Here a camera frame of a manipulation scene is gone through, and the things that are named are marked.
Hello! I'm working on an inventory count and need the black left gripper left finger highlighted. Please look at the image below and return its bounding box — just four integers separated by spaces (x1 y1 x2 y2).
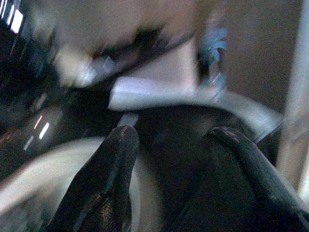
44 125 140 232

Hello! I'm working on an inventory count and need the blue plastic object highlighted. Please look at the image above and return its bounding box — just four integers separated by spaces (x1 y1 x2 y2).
197 26 229 100

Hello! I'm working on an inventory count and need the white laundry basket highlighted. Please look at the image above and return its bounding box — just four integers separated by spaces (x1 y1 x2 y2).
0 76 283 213

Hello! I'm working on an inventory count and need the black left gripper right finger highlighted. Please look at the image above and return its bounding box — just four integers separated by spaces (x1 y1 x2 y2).
205 126 309 232

